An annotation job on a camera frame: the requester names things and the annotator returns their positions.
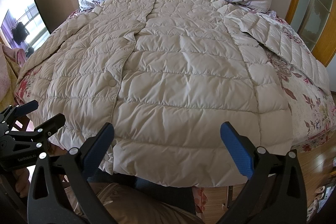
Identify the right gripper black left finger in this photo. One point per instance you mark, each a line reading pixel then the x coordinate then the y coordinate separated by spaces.
pixel 48 202

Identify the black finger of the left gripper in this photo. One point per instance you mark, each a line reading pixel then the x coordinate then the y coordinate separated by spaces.
pixel 41 134
pixel 16 116

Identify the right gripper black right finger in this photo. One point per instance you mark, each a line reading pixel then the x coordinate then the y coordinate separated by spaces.
pixel 275 191

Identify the beige quilted down jacket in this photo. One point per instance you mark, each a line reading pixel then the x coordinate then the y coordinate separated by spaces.
pixel 168 87

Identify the person's left hand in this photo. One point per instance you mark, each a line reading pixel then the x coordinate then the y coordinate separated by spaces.
pixel 22 185

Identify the gold puffer left sleeve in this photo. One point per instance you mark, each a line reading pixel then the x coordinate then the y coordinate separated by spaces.
pixel 130 206

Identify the dark framed window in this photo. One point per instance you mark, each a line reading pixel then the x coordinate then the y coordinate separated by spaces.
pixel 23 26

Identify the floral bed quilt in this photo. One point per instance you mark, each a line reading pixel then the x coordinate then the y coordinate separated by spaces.
pixel 307 98

